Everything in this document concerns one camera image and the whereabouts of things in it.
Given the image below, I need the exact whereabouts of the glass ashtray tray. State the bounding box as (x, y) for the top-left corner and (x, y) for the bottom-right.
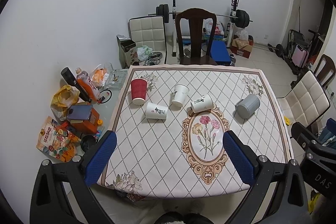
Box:
(104, 69), (128, 90)

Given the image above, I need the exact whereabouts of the green white plastic bag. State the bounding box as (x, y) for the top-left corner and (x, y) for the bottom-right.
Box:
(137, 45), (153, 62)

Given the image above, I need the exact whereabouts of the grey ribbed mug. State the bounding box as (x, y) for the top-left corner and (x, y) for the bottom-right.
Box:
(235, 94), (260, 119)

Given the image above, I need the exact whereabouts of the orange box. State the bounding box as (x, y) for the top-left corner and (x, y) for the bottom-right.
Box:
(66, 104), (100, 135)

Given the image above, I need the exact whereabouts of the colourful snack bag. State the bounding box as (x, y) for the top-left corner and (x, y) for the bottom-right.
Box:
(36, 117), (81, 162)

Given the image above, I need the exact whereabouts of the orange juice bottle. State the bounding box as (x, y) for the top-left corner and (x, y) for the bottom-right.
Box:
(76, 68), (100, 102)

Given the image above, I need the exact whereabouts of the blue weight bench pad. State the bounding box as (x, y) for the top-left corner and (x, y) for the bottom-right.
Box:
(210, 40), (231, 65)

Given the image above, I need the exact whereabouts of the cream padded chair right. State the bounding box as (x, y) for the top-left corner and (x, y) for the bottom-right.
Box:
(277, 71), (330, 127)

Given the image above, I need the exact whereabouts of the white paper cup near medallion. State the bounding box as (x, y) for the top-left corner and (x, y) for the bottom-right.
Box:
(187, 94), (214, 113)

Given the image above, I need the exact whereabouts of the white paper cup middle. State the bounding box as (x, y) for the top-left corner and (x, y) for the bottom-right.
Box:
(172, 84), (189, 107)

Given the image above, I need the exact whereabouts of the white squat rack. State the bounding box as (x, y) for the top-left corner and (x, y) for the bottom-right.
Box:
(170, 0), (239, 57)

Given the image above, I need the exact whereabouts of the dark wooden chair far right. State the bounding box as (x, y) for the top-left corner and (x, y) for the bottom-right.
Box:
(314, 54), (335, 90)

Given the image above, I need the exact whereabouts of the black cylinder bottle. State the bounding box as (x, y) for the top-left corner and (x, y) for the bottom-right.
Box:
(60, 67), (91, 103)

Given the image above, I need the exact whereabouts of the floral diamond-pattern tablecloth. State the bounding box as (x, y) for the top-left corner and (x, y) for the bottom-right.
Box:
(98, 65), (293, 198)

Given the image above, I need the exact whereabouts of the cardboard box with bag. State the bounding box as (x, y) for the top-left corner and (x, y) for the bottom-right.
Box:
(230, 28), (254, 59)

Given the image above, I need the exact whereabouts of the black tea gift box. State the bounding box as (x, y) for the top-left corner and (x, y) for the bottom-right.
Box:
(116, 35), (139, 69)

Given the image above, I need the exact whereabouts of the red white plastic bag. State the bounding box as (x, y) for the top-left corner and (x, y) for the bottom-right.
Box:
(204, 17), (225, 37)

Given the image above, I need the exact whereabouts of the red paper cup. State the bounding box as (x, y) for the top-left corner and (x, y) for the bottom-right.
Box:
(130, 78), (147, 105)

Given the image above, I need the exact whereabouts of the yellow plastic bag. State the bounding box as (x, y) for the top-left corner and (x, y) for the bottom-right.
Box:
(50, 85), (80, 121)

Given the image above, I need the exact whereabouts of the pink suitcase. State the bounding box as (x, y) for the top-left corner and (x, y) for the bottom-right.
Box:
(291, 44), (309, 68)

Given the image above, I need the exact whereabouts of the white paper cup lying left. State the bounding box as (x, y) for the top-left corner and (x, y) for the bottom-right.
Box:
(145, 102), (168, 120)

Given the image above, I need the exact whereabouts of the dark blue clothing pile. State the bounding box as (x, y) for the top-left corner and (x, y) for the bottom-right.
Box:
(318, 118), (336, 149)

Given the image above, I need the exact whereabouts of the barbell with black plates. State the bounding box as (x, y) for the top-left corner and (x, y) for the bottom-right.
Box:
(149, 4), (252, 28)

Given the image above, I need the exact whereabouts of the cream padded chair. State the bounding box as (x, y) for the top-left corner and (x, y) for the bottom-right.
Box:
(128, 15), (167, 64)
(277, 71), (330, 127)

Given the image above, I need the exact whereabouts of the dark wooden chair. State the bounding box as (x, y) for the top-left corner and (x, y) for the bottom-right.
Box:
(314, 54), (335, 90)
(175, 8), (217, 65)

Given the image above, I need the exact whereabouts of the cream padded chair left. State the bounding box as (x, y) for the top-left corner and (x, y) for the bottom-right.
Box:
(128, 15), (167, 64)

